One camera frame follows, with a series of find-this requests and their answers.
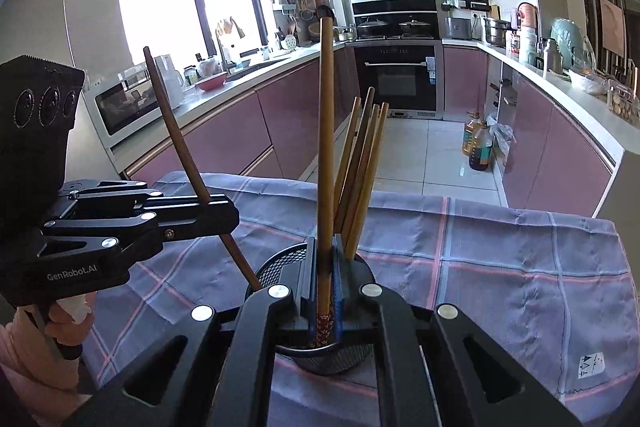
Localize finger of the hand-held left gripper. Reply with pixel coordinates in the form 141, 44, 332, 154
59, 179, 239, 225
39, 213, 241, 266

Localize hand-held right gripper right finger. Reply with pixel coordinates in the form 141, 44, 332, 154
331, 233, 583, 427

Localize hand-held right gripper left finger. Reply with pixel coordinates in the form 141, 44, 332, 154
65, 234, 321, 427

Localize black mesh holder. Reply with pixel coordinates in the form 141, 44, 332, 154
245, 242, 378, 375

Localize person's left hand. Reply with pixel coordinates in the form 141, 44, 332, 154
10, 294, 97, 390

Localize pink base cabinets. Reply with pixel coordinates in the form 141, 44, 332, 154
122, 47, 358, 188
442, 46, 616, 218

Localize white toaster oven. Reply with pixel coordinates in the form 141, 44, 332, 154
82, 54, 185, 150

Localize pink bowl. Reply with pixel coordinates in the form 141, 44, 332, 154
195, 72, 228, 92

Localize blue plaid tablecloth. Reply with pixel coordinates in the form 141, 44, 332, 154
82, 171, 630, 427

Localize kitchen faucet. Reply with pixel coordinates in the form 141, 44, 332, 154
215, 17, 246, 75

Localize dark oil bottle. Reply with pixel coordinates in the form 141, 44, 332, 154
469, 121, 493, 172

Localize built-in black oven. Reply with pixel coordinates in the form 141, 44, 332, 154
352, 41, 445, 120

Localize clear plastic bag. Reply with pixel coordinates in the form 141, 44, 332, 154
487, 114, 516, 158

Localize black lidded wok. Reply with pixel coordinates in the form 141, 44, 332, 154
356, 18, 390, 38
398, 19, 432, 38

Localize black range hood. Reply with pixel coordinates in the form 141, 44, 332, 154
351, 0, 441, 28

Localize white kitchen counter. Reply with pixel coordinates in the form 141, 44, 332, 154
107, 38, 640, 220

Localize steel pot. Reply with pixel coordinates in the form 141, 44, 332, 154
482, 18, 512, 46

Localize white jar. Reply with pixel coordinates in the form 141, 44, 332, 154
520, 27, 538, 62

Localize white bowl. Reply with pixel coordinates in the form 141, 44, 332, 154
568, 68, 608, 95

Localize pink thermos jug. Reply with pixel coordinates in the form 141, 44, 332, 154
516, 3, 538, 30

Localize green kitchen appliance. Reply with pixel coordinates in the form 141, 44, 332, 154
550, 18, 596, 70

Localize clear egg box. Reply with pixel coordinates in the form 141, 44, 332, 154
607, 79, 640, 125

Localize wall picture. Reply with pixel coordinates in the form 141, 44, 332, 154
599, 0, 627, 58

